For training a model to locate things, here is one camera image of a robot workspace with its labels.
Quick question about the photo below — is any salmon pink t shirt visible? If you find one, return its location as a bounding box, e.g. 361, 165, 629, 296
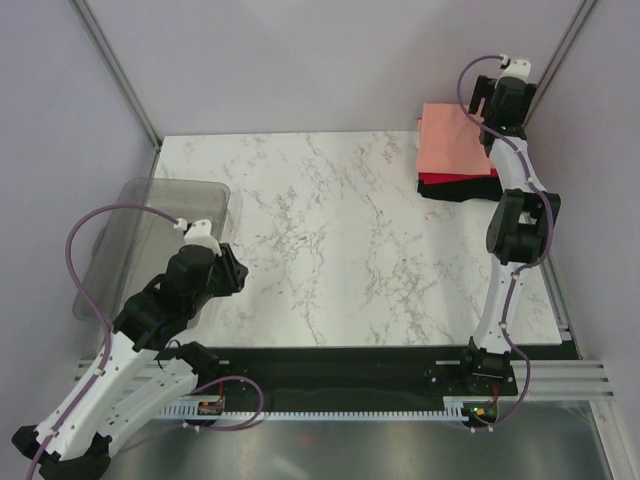
416, 103, 492, 176

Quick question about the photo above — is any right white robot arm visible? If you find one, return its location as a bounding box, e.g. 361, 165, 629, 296
457, 55, 561, 394

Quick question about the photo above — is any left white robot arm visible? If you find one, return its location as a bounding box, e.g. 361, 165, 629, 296
12, 219, 248, 479

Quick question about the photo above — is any clear grey plastic bin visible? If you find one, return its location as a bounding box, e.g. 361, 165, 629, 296
83, 178, 231, 321

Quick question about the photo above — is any folded black t shirt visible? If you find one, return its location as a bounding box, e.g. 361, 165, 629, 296
417, 177, 503, 203

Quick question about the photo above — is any folded red t shirt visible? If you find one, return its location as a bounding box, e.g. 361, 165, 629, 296
418, 169, 498, 184

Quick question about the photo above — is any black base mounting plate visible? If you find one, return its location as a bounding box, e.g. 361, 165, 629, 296
164, 344, 521, 414

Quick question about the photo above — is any aluminium corner post right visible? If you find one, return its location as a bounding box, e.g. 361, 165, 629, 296
524, 0, 600, 127

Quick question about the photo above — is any aluminium corner post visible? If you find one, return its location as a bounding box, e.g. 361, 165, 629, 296
69, 0, 162, 152
524, 0, 600, 127

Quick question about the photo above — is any aluminium corner post left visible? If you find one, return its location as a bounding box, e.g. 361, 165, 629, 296
69, 0, 162, 152

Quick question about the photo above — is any aluminium front rail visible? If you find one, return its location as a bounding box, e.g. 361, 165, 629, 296
74, 360, 614, 400

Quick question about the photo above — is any white slotted cable duct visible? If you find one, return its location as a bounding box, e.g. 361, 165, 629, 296
155, 397, 497, 422

